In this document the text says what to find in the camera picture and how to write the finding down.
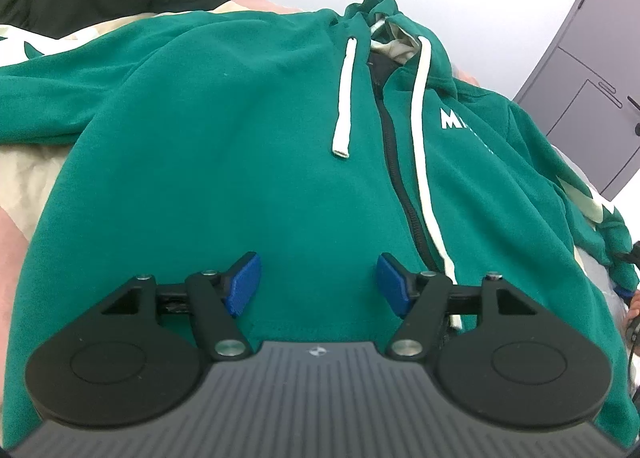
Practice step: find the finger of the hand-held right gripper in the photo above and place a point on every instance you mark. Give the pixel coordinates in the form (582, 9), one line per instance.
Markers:
(632, 255)

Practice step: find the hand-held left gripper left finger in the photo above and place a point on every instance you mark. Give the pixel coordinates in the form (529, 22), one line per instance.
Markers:
(245, 283)

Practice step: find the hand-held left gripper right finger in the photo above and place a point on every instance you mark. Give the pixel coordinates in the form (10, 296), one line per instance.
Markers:
(392, 283)

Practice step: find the green zip hoodie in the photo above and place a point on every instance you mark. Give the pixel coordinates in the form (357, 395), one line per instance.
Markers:
(225, 138)

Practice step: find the person's right hand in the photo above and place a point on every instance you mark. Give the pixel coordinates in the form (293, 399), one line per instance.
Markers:
(633, 313)

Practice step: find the grey door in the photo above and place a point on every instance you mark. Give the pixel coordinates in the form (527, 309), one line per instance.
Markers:
(590, 38)

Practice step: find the patchwork bedsheet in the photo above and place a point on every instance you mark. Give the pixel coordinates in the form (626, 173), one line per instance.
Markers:
(25, 178)

